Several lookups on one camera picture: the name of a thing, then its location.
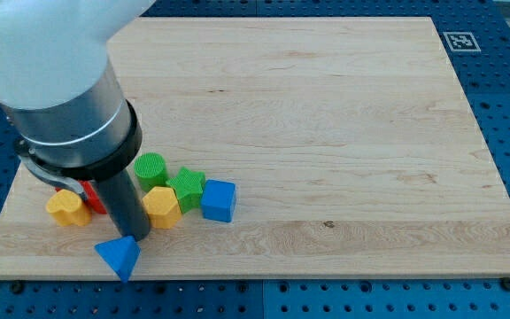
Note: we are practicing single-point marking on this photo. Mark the blue triangle block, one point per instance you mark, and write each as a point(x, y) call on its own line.
point(121, 255)

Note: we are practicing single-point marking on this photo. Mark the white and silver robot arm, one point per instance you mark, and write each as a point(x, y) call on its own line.
point(58, 86)

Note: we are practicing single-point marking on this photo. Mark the blue cube block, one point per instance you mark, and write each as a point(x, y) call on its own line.
point(218, 202)

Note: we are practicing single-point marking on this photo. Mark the green star block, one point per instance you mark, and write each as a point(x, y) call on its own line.
point(188, 186)

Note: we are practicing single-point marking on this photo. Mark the wooden board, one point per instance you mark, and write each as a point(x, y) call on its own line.
point(353, 147)

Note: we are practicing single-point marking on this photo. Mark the yellow pentagon block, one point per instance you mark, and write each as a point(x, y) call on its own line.
point(162, 207)

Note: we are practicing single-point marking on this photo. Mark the green cylinder block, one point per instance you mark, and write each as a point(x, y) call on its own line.
point(150, 171)

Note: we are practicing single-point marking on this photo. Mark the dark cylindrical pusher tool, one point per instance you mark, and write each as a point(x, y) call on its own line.
point(121, 201)

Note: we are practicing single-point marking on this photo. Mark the red block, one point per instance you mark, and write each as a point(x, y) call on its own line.
point(93, 201)

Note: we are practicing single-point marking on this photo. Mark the yellow heart block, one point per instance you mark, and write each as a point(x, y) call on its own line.
point(67, 208)

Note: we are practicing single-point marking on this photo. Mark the white fiducial marker tag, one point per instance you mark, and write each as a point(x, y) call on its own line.
point(460, 41)

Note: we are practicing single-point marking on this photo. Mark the grey cable clip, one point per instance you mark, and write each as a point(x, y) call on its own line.
point(52, 179)

